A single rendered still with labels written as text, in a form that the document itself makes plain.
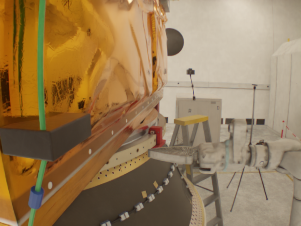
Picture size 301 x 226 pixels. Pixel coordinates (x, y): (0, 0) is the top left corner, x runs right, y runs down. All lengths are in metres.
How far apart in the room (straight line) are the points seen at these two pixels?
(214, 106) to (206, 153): 3.98
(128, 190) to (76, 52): 0.63
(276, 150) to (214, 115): 3.97
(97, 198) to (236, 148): 0.48
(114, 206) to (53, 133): 0.62
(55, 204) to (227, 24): 8.67
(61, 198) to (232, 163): 0.39
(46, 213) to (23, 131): 0.16
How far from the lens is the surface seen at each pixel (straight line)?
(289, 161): 0.59
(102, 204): 0.79
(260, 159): 0.58
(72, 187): 0.41
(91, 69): 0.36
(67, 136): 0.24
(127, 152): 0.80
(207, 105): 4.47
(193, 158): 0.56
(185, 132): 2.22
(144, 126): 0.97
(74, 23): 0.33
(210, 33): 8.63
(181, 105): 4.44
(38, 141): 0.22
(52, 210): 0.36
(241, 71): 8.75
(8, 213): 0.30
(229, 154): 0.55
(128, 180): 0.86
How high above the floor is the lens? 1.97
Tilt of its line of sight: 10 degrees down
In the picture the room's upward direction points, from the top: straight up
